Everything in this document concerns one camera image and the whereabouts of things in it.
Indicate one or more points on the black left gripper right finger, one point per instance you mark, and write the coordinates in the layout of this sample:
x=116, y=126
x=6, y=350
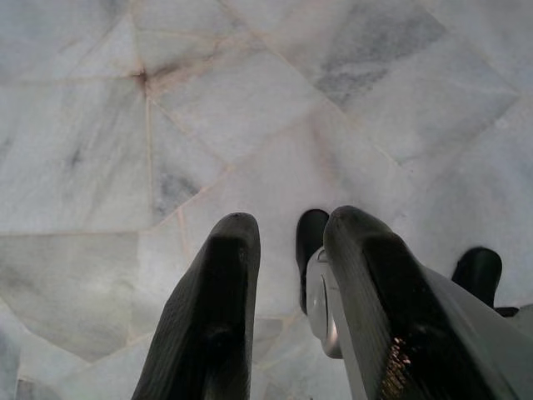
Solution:
x=383, y=291

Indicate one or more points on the black robot right foot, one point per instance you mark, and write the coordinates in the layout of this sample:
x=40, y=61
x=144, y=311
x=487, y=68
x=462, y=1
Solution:
x=479, y=271

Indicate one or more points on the black robot foot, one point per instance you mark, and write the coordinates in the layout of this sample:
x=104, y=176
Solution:
x=479, y=271
x=310, y=237

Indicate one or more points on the black robot left foot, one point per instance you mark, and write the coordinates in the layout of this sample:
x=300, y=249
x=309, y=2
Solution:
x=310, y=237

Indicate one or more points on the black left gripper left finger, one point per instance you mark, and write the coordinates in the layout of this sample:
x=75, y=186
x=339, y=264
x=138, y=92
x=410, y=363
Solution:
x=216, y=300

